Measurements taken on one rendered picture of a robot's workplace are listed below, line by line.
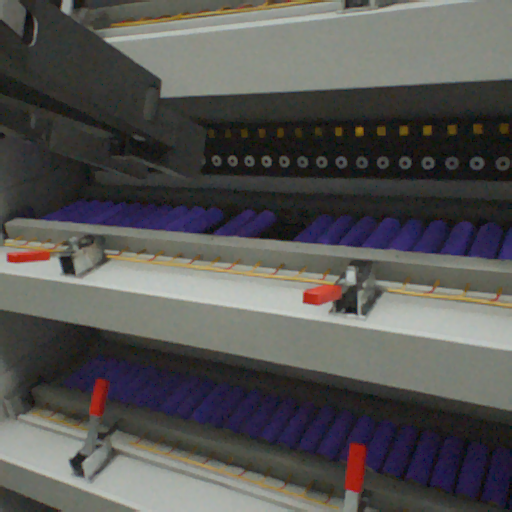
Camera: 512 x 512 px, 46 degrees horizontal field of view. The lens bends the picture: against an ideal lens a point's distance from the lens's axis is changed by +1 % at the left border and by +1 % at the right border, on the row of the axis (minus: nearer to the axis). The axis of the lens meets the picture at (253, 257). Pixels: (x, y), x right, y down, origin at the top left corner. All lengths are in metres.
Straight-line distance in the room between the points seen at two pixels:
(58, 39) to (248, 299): 0.29
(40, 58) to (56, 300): 0.40
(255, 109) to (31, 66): 0.47
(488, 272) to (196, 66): 0.25
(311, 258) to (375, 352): 0.10
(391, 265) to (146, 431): 0.33
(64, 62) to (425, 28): 0.24
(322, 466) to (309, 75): 0.33
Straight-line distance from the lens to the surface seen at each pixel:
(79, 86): 0.22
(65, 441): 0.70
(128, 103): 0.24
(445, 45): 0.39
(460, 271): 0.44
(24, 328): 0.76
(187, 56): 0.47
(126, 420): 0.66
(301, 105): 0.64
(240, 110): 0.67
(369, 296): 0.44
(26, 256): 0.53
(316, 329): 0.43
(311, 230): 0.52
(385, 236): 0.51
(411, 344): 0.41
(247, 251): 0.50
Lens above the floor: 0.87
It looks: 11 degrees down
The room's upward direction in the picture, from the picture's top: straight up
